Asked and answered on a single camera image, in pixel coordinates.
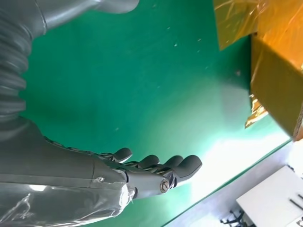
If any green table mat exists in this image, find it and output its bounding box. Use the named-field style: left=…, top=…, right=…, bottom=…
left=19, top=0, right=292, bottom=227

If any white box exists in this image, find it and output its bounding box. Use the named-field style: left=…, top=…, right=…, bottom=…
left=237, top=165, right=303, bottom=227

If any yellow tape wrapped cardboard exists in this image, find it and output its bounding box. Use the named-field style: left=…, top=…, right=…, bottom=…
left=213, top=0, right=303, bottom=142

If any black wire stand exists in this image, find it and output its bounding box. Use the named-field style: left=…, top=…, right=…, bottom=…
left=220, top=209, right=246, bottom=227

